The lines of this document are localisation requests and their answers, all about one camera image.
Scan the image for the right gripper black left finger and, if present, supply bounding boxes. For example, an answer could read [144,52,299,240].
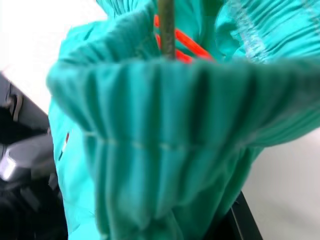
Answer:
[0,181,69,240]

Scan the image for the orange cord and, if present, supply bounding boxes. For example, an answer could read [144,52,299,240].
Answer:
[153,14,216,65]

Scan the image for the olive wire hanger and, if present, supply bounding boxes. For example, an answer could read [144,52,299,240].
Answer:
[157,0,177,60]

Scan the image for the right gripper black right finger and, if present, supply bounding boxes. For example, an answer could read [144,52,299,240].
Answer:
[224,191,264,240]

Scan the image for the green shorts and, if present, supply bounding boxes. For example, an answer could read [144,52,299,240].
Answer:
[46,0,320,240]

